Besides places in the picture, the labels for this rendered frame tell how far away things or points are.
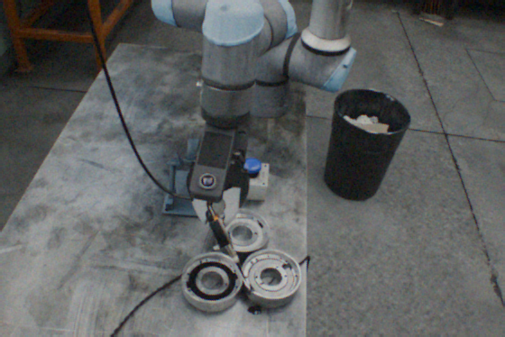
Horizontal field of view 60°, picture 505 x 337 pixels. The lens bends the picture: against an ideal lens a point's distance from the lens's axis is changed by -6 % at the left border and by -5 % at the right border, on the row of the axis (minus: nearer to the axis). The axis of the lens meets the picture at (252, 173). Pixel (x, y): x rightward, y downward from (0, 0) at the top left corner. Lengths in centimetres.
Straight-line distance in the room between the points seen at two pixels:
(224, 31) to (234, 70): 5
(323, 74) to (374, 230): 114
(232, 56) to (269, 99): 60
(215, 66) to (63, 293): 49
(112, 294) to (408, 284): 137
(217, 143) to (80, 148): 55
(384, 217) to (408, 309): 48
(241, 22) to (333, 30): 50
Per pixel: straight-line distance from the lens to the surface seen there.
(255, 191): 96
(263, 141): 113
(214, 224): 75
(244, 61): 60
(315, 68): 109
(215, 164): 63
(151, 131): 115
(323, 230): 203
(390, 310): 187
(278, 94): 119
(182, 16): 74
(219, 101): 62
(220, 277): 83
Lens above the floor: 151
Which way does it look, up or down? 43 degrees down
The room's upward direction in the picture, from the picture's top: 6 degrees clockwise
